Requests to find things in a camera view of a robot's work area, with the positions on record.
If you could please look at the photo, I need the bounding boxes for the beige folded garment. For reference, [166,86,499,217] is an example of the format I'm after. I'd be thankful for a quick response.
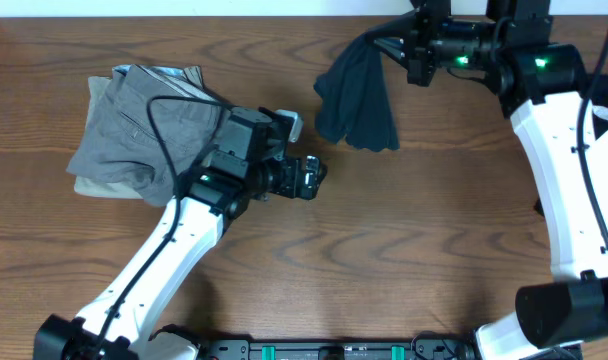
[73,65,205,201]

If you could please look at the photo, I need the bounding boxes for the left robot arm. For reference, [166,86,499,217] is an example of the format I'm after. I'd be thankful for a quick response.
[33,107,326,360]

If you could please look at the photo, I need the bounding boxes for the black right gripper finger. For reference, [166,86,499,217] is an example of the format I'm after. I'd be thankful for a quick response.
[372,38,408,68]
[365,11,417,41]

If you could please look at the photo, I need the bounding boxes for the black mounting rail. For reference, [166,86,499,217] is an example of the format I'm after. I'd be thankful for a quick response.
[148,324,583,360]

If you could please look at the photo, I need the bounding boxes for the grey folded trousers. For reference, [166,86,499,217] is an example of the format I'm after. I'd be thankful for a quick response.
[65,64,235,208]

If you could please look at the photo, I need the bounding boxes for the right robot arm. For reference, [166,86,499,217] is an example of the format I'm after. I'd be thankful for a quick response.
[366,0,608,359]

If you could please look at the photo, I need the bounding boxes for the black t-shirt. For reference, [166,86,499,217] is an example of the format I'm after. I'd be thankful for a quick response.
[314,34,400,152]

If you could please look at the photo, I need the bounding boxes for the black garment pile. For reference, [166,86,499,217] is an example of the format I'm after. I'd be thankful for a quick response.
[511,75,608,221]

